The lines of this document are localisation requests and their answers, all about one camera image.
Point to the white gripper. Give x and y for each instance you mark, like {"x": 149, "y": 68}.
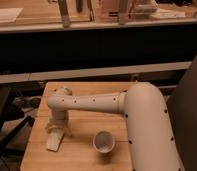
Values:
{"x": 62, "y": 123}

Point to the white sponge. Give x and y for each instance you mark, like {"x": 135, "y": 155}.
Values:
{"x": 54, "y": 140}

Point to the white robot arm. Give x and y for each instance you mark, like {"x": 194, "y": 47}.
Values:
{"x": 149, "y": 130}

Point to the white paper sheet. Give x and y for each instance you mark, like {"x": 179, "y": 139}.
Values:
{"x": 9, "y": 14}

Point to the dark chair back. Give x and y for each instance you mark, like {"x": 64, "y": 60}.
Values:
{"x": 182, "y": 106}

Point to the white device on bench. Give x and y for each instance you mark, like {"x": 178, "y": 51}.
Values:
{"x": 143, "y": 8}

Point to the metal frame post left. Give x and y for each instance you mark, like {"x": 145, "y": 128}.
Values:
{"x": 64, "y": 13}

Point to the metal frame post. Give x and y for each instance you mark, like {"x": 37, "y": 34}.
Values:
{"x": 64, "y": 13}
{"x": 122, "y": 11}

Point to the metal frame post right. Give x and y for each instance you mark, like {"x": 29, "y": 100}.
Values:
{"x": 122, "y": 11}

